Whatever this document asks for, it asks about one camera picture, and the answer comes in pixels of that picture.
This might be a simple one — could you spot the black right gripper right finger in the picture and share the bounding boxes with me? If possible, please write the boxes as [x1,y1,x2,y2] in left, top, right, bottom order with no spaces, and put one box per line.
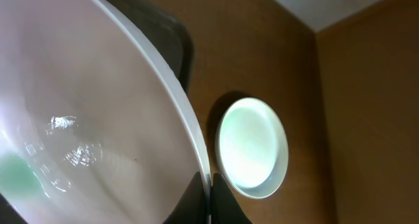
[211,173,252,224]

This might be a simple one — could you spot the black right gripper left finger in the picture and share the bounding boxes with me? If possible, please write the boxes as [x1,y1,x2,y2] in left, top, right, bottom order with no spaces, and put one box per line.
[163,172,207,224]

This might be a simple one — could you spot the cream white plate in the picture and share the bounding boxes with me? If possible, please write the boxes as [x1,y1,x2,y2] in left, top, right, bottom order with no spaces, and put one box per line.
[215,97,289,200]

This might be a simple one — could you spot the pink white plate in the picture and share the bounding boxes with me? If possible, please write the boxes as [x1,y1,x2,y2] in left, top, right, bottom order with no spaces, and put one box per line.
[1,0,210,223]

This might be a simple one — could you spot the dark grey serving tray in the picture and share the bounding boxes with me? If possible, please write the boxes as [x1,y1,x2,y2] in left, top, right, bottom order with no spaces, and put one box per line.
[106,0,194,92]

